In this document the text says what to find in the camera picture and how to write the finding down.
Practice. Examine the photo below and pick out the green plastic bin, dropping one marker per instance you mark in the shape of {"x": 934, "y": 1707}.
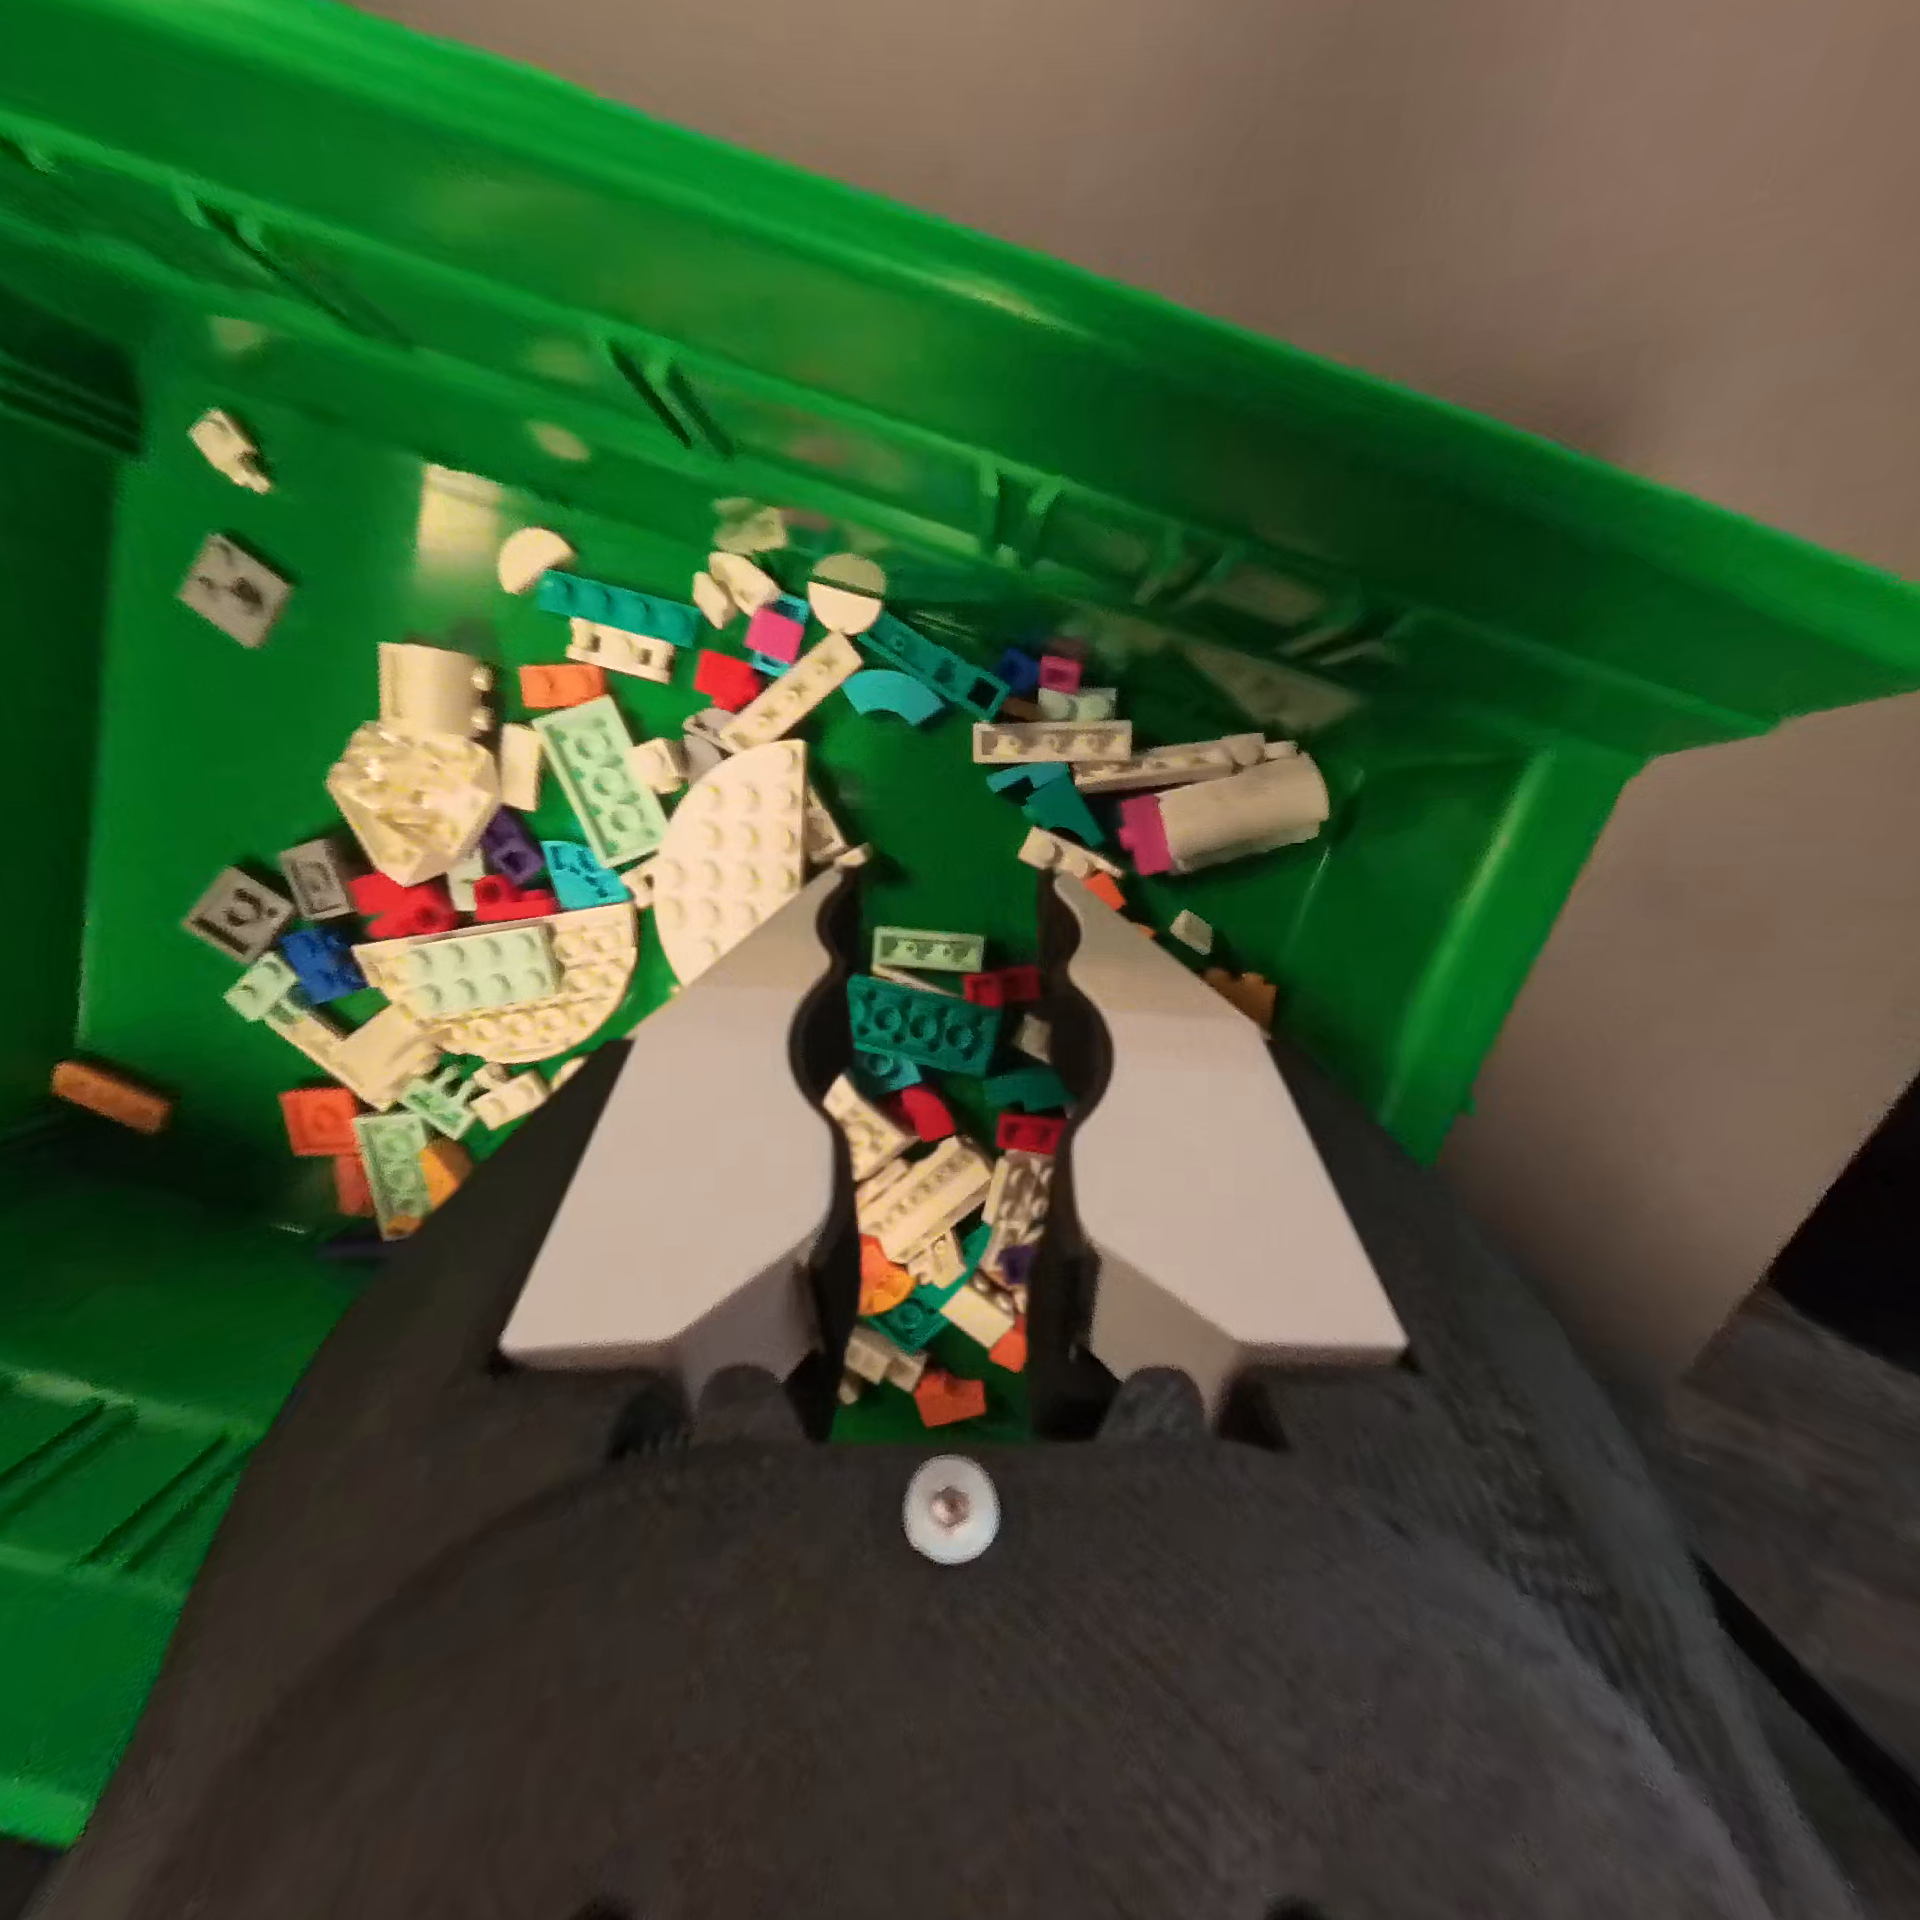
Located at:
{"x": 1051, "y": 420}

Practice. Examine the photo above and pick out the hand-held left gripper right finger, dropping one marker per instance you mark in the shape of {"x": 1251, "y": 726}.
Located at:
{"x": 1231, "y": 1201}

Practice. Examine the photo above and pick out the pile of lego bricks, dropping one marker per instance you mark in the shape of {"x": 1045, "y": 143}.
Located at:
{"x": 734, "y": 855}

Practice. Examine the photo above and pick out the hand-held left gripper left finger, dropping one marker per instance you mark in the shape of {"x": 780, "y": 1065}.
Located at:
{"x": 690, "y": 1185}

